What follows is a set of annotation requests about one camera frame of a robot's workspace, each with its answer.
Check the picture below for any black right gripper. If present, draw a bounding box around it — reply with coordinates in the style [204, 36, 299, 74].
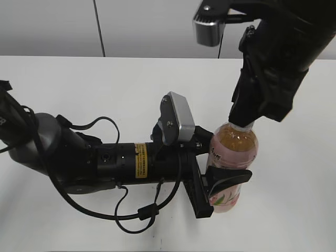
[227, 19, 309, 127]

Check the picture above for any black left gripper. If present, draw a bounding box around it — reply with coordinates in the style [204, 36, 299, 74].
[145, 125, 253, 218]

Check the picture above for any pink oolong tea bottle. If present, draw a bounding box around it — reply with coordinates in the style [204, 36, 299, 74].
[207, 122, 258, 213]

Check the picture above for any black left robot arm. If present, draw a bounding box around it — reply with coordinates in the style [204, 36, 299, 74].
[1, 80, 252, 221]

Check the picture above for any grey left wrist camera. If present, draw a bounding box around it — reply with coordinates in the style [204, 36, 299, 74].
[158, 91, 195, 146]

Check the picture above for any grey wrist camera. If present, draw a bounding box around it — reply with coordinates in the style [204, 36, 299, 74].
[158, 91, 195, 146]
[193, 1, 230, 47]

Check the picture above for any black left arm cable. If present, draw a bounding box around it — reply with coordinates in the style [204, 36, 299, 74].
[0, 104, 182, 234]

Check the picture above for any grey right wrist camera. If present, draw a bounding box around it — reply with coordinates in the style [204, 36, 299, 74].
[193, 1, 230, 47]

